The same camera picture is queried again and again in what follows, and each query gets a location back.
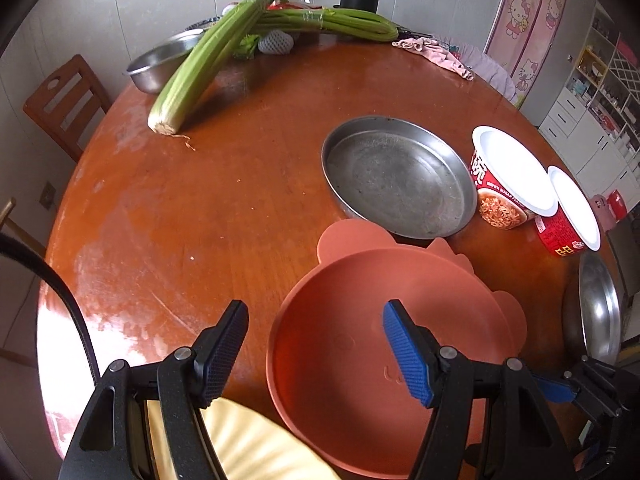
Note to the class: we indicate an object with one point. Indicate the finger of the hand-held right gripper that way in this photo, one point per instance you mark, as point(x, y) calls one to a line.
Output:
point(552, 389)

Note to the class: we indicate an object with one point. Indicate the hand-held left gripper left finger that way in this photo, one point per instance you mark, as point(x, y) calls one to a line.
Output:
point(225, 355)

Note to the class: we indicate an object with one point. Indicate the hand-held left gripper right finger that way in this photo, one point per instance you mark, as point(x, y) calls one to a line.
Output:
point(407, 360)

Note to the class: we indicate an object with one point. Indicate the orange bear-shaped silicone plate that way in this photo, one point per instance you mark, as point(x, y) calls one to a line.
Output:
point(340, 340)

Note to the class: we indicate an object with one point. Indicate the shiny steel plate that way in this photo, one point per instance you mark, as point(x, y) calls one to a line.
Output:
point(597, 310)

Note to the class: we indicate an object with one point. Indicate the small red paper bowl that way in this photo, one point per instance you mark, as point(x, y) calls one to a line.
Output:
point(575, 205)

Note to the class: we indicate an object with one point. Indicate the round steel pan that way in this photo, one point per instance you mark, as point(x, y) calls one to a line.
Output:
point(395, 175)

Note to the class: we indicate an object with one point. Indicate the large red paper bowl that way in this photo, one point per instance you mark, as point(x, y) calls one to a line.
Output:
point(505, 160)

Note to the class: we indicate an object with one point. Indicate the yellow ribbed plate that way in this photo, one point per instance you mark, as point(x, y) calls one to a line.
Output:
point(250, 445)

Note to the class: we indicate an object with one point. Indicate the pink stool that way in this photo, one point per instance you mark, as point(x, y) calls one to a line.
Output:
point(600, 212)

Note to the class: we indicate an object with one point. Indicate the red stool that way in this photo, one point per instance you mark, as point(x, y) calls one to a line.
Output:
point(617, 205)

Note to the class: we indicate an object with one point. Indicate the long celery bunch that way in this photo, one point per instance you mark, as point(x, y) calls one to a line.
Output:
point(200, 65)

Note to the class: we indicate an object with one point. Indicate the white shelf cabinet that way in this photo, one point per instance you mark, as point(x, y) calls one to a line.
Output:
point(595, 100)

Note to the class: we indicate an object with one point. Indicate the steel mixing bowl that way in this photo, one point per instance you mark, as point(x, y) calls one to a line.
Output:
point(155, 67)

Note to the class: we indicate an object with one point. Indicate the purple strawberry print garment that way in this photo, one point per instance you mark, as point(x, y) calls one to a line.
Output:
point(492, 75)

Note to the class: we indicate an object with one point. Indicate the wooden chair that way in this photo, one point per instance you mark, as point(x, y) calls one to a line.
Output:
point(50, 105)

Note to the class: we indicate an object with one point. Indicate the pink cloth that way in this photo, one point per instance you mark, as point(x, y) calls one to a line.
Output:
point(440, 55)

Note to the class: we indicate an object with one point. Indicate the fruit in white foam net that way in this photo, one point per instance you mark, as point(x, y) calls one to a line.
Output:
point(275, 42)

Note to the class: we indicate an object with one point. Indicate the black metal tool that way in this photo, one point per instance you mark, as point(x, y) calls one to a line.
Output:
point(415, 34)

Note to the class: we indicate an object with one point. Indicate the patterned ceramic plate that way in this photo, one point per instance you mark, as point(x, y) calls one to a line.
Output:
point(202, 23)

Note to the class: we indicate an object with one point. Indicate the taped celery bunch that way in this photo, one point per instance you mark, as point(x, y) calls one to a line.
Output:
point(340, 22)

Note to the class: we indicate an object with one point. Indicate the red plastic package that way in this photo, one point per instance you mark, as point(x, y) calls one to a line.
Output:
point(282, 6)

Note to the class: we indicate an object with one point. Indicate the pink cartoon cat wardrobe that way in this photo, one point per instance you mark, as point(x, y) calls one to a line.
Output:
point(530, 25)

